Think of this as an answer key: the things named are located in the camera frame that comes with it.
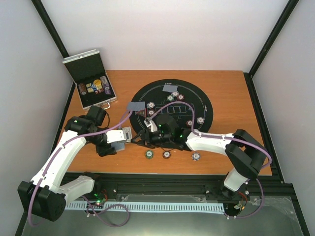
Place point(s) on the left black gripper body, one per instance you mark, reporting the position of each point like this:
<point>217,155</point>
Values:
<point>101,150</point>

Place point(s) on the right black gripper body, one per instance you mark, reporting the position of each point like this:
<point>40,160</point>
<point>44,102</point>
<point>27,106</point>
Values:
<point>155,141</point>

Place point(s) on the brown poker chip stack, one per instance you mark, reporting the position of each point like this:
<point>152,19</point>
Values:
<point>166,154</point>

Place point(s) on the green poker chip stack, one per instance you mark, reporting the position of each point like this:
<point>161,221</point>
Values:
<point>149,154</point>

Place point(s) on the red triangular all-in button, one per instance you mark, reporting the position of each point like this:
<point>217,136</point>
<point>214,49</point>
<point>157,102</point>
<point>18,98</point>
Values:
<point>142,113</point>

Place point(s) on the blue card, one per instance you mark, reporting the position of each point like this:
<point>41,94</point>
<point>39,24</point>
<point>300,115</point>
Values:
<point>136,106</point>
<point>170,88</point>

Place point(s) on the blue poker chip stack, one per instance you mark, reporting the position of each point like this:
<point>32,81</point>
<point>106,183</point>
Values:
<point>196,156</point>

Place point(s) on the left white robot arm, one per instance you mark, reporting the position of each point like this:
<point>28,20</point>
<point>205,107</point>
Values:
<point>45,196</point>

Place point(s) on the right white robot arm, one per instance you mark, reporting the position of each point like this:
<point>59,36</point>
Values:
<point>246,154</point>

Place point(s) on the round black poker mat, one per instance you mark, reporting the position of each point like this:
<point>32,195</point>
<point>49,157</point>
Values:
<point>195,104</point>

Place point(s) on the chips inside case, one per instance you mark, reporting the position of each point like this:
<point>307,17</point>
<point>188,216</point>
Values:
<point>96,86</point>

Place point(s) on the aluminium poker case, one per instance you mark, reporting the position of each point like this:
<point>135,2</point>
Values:
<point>84,68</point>

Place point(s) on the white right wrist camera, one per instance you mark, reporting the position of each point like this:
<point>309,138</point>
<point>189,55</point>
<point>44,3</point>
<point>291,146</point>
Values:
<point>150,124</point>

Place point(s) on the light blue cable duct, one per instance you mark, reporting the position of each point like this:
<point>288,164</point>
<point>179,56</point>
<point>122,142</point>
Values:
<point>152,207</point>

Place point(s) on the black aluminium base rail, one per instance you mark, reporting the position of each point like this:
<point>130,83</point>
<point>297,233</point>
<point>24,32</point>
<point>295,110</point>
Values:
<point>211,186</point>

